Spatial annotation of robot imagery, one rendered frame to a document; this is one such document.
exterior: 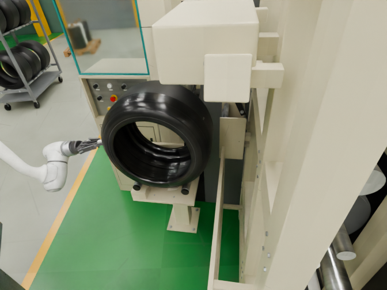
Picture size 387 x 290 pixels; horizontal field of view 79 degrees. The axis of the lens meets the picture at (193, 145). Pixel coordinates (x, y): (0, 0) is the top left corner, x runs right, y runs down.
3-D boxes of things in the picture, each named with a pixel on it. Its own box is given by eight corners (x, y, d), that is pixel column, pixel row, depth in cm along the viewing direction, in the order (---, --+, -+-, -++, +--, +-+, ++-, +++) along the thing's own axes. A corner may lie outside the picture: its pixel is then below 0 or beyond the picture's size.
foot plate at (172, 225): (173, 205, 233) (173, 204, 231) (200, 208, 229) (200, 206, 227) (166, 230, 212) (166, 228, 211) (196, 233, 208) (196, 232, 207)
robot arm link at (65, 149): (67, 138, 139) (75, 136, 137) (75, 149, 144) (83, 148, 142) (57, 147, 132) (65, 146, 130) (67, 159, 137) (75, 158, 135)
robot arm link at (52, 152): (75, 142, 144) (73, 163, 140) (56, 146, 149) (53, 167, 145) (60, 137, 134) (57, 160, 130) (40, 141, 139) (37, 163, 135)
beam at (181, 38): (192, 30, 111) (190, -7, 102) (248, 29, 107) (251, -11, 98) (157, 86, 64) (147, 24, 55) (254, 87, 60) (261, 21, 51)
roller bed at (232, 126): (221, 139, 165) (222, 100, 146) (242, 140, 162) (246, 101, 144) (219, 157, 149) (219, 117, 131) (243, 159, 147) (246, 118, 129)
